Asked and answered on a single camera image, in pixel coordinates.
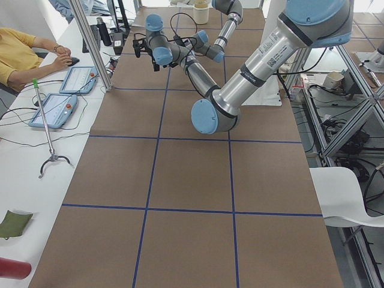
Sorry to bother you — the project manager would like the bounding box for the black water bottle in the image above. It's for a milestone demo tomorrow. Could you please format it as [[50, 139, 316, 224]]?
[[97, 17, 112, 46]]

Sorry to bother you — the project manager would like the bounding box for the white camera pedestal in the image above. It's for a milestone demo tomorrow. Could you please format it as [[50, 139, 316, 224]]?
[[239, 0, 289, 107]]

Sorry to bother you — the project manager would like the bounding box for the white curved chair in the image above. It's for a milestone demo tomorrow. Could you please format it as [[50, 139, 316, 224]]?
[[310, 167, 383, 228]]

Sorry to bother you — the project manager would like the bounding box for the blue teach pendant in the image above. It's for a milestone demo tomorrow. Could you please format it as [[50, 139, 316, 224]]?
[[42, 93, 77, 129], [59, 66, 98, 94]]

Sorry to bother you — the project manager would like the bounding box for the black computer mouse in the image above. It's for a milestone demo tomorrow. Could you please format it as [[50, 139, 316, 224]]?
[[67, 57, 80, 67]]

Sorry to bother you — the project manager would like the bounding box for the near blue teach pendant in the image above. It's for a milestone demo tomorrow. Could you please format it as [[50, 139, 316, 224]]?
[[42, 93, 77, 129]]

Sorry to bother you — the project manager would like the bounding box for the cream plastic bin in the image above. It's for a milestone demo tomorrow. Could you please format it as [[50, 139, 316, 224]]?
[[193, 0, 209, 25]]

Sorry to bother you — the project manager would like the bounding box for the green handled reach grabber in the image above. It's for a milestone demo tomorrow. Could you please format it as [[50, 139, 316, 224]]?
[[32, 78, 73, 179]]

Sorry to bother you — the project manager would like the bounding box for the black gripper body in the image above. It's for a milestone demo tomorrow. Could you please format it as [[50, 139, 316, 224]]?
[[151, 54, 163, 71]]

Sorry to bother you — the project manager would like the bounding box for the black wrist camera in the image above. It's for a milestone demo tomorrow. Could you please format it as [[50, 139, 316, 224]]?
[[133, 34, 148, 58]]

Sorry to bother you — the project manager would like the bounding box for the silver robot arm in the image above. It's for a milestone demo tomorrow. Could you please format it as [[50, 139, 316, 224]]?
[[190, 0, 243, 63], [145, 1, 354, 134]]

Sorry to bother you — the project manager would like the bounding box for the aluminium frame post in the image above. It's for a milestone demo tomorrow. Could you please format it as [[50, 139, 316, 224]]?
[[69, 0, 112, 92]]

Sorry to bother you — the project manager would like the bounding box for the black braided right cable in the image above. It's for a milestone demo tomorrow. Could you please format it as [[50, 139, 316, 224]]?
[[169, 12, 211, 100]]

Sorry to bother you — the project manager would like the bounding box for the far blue teach pendant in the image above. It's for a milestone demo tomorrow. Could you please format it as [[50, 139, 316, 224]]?
[[59, 66, 98, 94]]

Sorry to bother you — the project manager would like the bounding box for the green bean bag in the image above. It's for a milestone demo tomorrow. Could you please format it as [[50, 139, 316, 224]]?
[[1, 211, 33, 240]]

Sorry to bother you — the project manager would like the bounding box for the person in yellow shirt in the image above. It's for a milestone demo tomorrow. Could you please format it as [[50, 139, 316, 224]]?
[[1, 28, 73, 92]]

